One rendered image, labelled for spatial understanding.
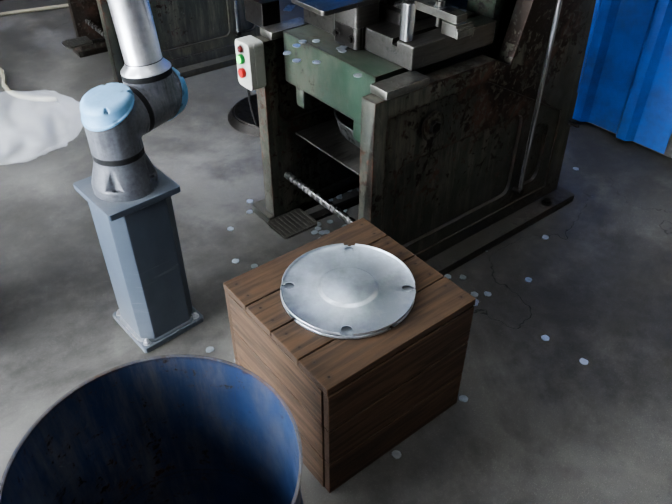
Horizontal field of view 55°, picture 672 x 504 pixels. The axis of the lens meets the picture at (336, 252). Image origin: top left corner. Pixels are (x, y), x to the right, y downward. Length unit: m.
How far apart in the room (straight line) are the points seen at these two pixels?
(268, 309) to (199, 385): 0.27
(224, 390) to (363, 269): 0.46
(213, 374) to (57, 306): 0.97
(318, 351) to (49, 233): 1.29
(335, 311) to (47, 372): 0.84
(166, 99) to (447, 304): 0.79
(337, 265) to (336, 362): 0.28
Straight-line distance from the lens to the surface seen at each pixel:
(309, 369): 1.24
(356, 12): 1.71
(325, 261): 1.45
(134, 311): 1.76
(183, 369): 1.14
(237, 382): 1.11
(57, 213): 2.42
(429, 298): 1.39
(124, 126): 1.50
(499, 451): 1.60
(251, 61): 1.87
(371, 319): 1.32
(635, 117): 2.81
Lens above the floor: 1.29
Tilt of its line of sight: 39 degrees down
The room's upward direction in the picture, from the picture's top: straight up
